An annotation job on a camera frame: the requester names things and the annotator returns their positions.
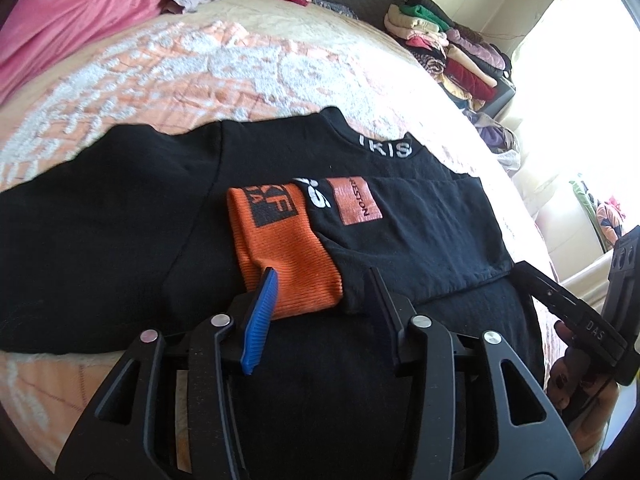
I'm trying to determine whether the stack of folded clothes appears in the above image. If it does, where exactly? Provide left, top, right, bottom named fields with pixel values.
left=384, top=0, right=515, bottom=111

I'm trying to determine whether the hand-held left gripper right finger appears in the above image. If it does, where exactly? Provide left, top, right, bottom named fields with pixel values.
left=362, top=267, right=586, bottom=480

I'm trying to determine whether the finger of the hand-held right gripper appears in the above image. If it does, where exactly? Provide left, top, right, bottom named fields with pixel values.
left=510, top=260, right=629, bottom=366

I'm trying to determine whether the white bag of clothes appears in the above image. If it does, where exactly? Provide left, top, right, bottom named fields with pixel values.
left=465, top=107, right=525, bottom=172

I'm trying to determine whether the black sweater with orange cuffs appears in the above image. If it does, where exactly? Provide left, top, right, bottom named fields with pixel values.
left=0, top=106, right=547, bottom=480

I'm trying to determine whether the cream curtain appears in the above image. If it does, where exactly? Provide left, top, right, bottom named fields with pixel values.
left=500, top=0, right=640, bottom=281

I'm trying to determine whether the person's right hand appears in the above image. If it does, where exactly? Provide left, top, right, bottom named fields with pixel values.
left=544, top=320, right=622, bottom=458

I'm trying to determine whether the dark patterned cloth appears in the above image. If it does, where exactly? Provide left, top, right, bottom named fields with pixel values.
left=320, top=0, right=359, bottom=19

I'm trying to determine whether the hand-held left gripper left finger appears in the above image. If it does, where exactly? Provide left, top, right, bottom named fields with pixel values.
left=55, top=266, right=280, bottom=480

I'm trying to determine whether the pink blanket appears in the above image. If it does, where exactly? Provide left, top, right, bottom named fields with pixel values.
left=0, top=0, right=176, bottom=106

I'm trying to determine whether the grey bedside cabinet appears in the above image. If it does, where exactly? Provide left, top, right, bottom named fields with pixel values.
left=480, top=80, right=517, bottom=117

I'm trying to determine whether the floral printed cloth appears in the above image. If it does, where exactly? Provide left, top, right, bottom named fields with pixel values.
left=570, top=175, right=629, bottom=256

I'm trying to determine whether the peach patterned bed blanket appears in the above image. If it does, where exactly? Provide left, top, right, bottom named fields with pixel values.
left=0, top=0, right=566, bottom=480

